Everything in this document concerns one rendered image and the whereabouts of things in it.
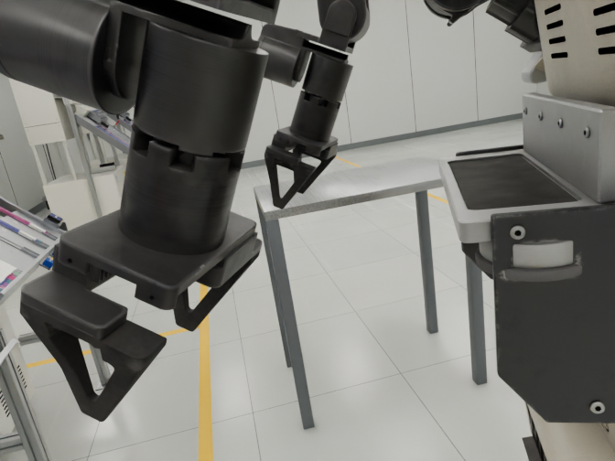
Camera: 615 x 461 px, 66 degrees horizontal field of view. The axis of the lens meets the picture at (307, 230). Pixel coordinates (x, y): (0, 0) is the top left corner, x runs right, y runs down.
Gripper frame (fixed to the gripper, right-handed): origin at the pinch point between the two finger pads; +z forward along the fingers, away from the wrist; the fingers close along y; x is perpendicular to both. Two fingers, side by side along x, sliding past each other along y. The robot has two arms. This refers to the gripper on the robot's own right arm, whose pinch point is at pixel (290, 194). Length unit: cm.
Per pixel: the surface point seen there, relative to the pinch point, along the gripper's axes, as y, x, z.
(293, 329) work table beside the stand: -68, -2, 66
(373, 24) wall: -775, -138, -67
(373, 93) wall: -773, -100, 36
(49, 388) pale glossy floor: -83, -101, 158
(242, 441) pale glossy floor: -61, -4, 111
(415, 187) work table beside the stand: -88, 17, 11
